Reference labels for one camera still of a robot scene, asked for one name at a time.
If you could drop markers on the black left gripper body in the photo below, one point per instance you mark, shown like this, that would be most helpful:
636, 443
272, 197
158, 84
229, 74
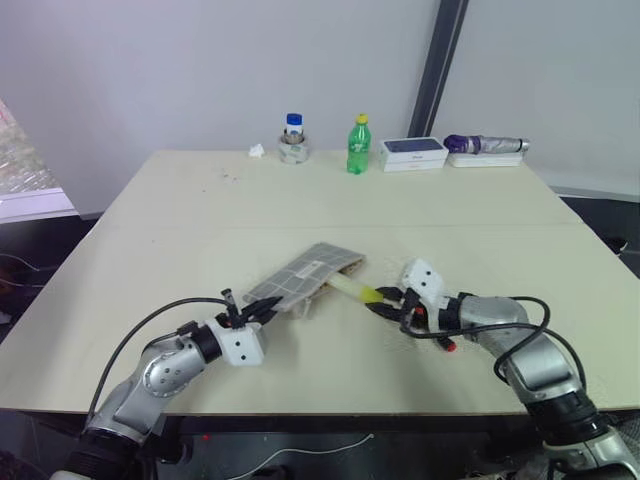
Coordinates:
239, 319

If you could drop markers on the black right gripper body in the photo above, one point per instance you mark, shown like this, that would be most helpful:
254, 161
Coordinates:
410, 306

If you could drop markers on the yellow highlighter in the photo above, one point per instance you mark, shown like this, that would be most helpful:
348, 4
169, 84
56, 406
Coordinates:
354, 289

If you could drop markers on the grey grid pattern pouch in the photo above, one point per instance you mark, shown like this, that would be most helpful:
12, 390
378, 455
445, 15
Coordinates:
300, 279

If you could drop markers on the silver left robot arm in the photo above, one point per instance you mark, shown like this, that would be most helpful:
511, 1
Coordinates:
160, 372

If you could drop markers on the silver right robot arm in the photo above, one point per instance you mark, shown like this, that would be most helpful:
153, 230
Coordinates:
535, 360

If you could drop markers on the red tipped black plug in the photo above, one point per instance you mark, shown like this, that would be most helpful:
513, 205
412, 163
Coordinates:
448, 345

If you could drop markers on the white phone box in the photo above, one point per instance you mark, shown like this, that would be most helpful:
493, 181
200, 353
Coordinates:
413, 154

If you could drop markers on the green plastic soda bottle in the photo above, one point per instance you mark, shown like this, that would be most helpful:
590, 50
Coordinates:
359, 147

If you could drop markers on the crumpled white tissue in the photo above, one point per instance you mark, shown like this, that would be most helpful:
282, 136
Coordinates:
257, 151

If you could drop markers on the flat white box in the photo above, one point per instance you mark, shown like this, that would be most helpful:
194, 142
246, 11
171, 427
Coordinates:
484, 160

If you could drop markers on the purple grey folded umbrella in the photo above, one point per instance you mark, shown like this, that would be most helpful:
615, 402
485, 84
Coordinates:
482, 144

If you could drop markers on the white bottle with blue cap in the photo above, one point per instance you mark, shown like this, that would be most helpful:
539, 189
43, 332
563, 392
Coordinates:
295, 125

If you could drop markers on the small black floor object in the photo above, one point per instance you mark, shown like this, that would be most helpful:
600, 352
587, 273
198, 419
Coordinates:
621, 245

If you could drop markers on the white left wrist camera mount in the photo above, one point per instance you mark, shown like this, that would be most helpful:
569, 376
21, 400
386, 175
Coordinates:
241, 346

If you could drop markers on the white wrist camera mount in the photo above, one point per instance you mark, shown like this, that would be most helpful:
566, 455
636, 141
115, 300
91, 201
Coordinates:
425, 282
241, 346

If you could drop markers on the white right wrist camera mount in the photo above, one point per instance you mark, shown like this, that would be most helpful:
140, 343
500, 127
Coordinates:
425, 282

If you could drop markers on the black table frame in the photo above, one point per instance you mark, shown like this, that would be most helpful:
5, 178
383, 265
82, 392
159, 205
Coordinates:
350, 424

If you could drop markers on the dark grey wall column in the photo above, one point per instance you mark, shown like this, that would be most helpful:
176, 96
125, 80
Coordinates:
440, 65

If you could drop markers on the window with white frame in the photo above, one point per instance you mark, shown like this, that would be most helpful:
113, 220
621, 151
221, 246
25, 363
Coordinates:
22, 170

